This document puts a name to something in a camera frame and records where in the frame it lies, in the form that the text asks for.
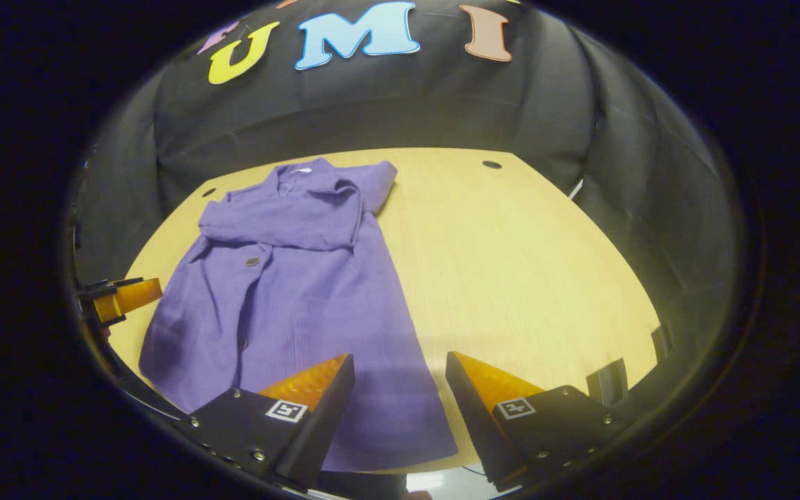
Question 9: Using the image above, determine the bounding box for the purple shirt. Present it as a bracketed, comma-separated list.
[138, 158, 458, 473]

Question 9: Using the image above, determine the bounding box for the black backdrop cloth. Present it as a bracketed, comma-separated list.
[70, 0, 741, 348]

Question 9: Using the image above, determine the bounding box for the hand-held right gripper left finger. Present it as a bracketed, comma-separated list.
[188, 353, 357, 487]

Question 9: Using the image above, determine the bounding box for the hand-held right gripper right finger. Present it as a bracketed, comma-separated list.
[445, 351, 616, 485]

